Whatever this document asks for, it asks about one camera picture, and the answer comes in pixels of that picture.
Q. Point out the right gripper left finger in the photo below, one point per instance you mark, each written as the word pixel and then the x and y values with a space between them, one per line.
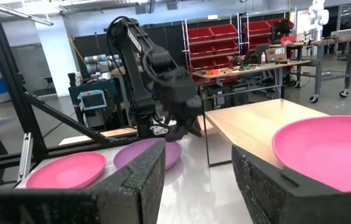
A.
pixel 69 205

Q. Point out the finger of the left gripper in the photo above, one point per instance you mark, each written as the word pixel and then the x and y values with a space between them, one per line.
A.
pixel 175 133
pixel 195 127

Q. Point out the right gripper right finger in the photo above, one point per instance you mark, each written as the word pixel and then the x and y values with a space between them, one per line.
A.
pixel 287 202

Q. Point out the purple round plate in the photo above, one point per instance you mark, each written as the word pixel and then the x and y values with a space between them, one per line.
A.
pixel 141 151

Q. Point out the grey collaborative robot arm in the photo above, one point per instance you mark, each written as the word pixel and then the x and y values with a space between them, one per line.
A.
pixel 101 63

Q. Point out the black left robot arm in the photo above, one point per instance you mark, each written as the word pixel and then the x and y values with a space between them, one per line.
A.
pixel 138 93

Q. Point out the pink round plate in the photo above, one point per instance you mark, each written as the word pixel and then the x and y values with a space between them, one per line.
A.
pixel 66 171
pixel 334 149

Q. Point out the red storage bin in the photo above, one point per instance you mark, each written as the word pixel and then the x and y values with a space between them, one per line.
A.
pixel 224 30
pixel 256 27
pixel 226 46
pixel 200 33
pixel 203 64
pixel 202 50

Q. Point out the white rack with red bins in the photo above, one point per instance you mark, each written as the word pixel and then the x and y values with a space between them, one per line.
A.
pixel 213 49
pixel 256 31

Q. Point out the wooden board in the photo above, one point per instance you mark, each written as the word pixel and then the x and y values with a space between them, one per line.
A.
pixel 250 124

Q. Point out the teal machine cabinet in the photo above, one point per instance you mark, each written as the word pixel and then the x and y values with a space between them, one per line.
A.
pixel 101 118

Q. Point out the wooden workbench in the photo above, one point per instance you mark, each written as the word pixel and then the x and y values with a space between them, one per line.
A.
pixel 256 68

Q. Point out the teach pendant with screen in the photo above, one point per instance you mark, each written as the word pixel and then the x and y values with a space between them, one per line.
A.
pixel 92 100

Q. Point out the white bottle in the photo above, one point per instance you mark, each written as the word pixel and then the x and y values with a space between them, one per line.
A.
pixel 263 58

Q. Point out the cardboard box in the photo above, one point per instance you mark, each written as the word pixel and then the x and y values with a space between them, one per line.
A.
pixel 276 53

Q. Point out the white robot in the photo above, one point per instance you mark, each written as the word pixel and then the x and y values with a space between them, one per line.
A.
pixel 317 17

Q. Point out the metal bench on casters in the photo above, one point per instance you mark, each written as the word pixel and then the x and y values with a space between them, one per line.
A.
pixel 334 40

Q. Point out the ceiling pipe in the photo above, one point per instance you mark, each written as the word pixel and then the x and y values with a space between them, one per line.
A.
pixel 23 15

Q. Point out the silver aluminium bracket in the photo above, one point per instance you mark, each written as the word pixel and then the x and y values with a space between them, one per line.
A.
pixel 25 157

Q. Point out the black aluminium rig frame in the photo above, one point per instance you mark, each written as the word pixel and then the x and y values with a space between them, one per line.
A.
pixel 10 77

